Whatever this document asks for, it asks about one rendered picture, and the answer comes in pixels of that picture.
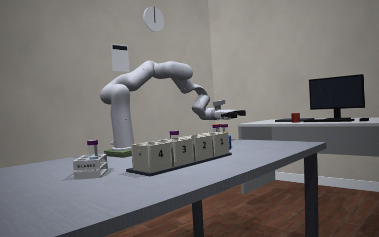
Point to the white tube rack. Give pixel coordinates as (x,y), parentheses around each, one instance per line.
(85,168)

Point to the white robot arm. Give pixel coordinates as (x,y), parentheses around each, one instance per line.
(117,94)

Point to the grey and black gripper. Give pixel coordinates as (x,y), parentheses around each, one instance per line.
(228,114)

